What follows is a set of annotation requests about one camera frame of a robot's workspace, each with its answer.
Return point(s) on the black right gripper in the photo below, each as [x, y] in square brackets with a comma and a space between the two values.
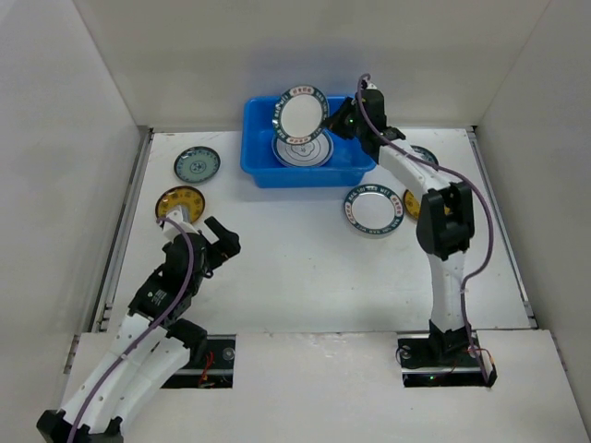
[344, 118]

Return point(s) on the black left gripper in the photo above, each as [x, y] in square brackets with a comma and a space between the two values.
[224, 235]

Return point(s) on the white plate thin green rim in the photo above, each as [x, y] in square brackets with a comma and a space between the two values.
[312, 154]

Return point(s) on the yellow patterned plate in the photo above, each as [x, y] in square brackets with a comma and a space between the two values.
[411, 205]
[188, 197]

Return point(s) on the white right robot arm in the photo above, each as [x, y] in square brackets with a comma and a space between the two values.
[444, 228]

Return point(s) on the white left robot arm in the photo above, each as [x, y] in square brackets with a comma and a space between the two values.
[153, 341]

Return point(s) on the blue plastic bin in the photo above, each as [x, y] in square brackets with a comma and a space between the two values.
[346, 167]

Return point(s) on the celadon blue pattern plate left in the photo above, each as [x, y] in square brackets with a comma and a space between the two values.
[197, 165]

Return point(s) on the celadon blue pattern plate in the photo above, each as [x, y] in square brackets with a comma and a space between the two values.
[427, 157]
[197, 165]

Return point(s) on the celadon blue pattern plate right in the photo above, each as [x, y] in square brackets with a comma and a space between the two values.
[427, 157]

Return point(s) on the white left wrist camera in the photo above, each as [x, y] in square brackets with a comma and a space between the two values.
[176, 221]

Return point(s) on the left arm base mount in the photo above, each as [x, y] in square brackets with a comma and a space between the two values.
[211, 360]

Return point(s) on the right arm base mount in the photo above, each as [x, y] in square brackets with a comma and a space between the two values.
[422, 367]

